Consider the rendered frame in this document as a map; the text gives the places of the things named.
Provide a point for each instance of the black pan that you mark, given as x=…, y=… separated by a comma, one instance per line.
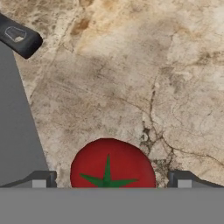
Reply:
x=23, y=42

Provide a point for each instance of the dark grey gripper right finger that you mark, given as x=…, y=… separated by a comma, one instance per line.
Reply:
x=181, y=176

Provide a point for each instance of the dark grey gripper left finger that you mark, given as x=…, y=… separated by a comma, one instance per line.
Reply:
x=43, y=177

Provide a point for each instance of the red tomato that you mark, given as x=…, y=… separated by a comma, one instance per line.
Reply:
x=116, y=164

